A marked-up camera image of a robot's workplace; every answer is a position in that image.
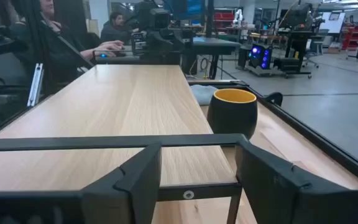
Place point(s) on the black metal table frame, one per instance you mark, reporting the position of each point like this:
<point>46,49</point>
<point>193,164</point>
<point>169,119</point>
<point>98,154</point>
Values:
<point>306,137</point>

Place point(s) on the black table with blue mat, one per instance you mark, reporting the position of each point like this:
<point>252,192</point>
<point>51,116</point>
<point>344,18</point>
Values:
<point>216,46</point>

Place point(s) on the person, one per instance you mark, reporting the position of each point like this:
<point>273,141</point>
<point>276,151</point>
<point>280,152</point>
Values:
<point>57,53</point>
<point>113,31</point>

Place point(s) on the computer monitor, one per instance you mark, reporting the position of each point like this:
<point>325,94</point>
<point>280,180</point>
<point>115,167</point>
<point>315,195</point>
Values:
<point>185,7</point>

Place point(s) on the black mug yellow inside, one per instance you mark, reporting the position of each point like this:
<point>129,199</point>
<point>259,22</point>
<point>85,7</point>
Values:
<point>232,118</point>

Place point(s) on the grey folded cloth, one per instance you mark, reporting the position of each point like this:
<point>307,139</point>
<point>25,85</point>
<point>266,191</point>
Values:
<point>202,93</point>

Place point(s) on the black table clamp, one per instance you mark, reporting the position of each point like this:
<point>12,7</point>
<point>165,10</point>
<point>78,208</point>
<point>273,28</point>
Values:
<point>274,98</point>

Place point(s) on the black computer mouse blue light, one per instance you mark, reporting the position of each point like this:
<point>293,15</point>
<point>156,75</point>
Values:
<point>103,55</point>

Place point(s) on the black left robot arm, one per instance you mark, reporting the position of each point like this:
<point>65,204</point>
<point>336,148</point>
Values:
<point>162,40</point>

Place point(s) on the whiteboard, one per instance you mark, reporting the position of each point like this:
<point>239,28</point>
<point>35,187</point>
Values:
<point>332,23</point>

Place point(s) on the black equipment cart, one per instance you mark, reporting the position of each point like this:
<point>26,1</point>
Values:
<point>297,40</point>

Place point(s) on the black computer tower with lights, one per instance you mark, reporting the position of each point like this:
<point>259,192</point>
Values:
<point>259,56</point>

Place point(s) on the tan wooden board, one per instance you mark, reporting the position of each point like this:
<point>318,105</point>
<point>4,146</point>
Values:
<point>92,27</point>

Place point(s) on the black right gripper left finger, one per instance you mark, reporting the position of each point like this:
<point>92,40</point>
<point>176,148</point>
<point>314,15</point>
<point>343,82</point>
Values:
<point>135,186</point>

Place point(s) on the red storage rack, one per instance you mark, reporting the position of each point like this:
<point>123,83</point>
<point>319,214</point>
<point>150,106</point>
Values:
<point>351,37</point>

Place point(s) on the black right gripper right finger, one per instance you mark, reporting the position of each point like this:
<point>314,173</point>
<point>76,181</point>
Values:
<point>275,193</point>

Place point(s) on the silver aluminium profile bar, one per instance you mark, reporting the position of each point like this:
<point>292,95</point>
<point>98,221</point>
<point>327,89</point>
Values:
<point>36,85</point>

